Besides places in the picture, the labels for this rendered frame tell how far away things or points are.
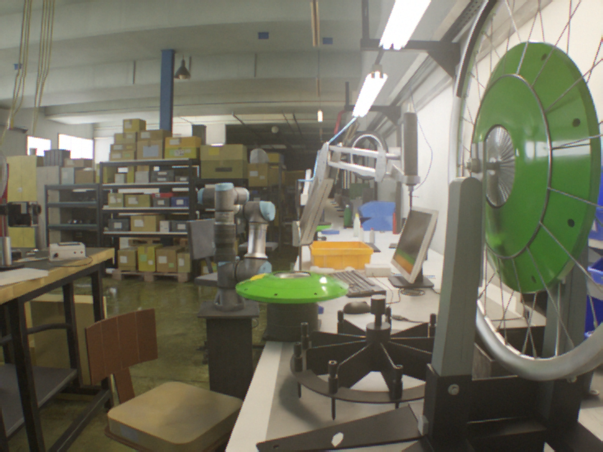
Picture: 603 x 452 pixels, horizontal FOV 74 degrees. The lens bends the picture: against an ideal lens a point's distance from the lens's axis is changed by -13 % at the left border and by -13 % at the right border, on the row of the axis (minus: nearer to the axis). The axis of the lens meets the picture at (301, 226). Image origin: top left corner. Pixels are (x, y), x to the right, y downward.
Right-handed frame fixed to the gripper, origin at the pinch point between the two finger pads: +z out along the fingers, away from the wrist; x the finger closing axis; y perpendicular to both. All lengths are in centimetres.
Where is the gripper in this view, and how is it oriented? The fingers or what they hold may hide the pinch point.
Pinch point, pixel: (226, 278)
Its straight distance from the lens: 161.5
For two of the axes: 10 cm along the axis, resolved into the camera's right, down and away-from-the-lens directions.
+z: 0.0, 10.0, 0.8
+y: 1.2, 0.8, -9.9
